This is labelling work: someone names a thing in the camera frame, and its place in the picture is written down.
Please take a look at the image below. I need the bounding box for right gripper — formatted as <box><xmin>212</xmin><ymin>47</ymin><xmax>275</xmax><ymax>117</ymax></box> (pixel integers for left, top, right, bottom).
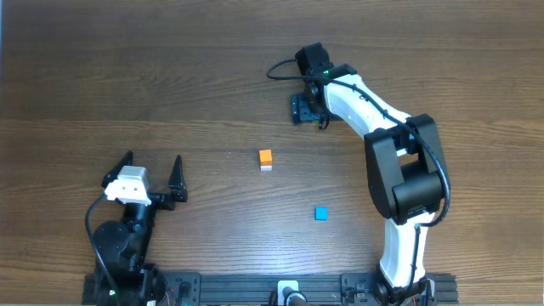
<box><xmin>291</xmin><ymin>92</ymin><xmax>325</xmax><ymax>126</ymax></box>

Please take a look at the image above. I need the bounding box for black cable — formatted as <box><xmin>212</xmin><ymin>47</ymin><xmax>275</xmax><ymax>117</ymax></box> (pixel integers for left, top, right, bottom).
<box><xmin>266</xmin><ymin>58</ymin><xmax>451</xmax><ymax>294</ymax></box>
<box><xmin>84</xmin><ymin>193</ymin><xmax>124</xmax><ymax>306</ymax></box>

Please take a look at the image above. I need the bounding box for mounting rail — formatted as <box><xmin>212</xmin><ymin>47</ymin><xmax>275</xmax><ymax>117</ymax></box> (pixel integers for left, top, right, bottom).
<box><xmin>82</xmin><ymin>271</ymin><xmax>460</xmax><ymax>306</ymax></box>

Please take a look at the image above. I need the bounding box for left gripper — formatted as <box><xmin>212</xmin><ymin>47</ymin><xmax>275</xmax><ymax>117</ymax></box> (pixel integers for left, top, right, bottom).
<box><xmin>100</xmin><ymin>150</ymin><xmax>189</xmax><ymax>212</ymax></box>

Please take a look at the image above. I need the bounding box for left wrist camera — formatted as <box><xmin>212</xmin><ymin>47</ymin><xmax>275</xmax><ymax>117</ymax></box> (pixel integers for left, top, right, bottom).
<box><xmin>104</xmin><ymin>165</ymin><xmax>152</xmax><ymax>207</ymax></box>

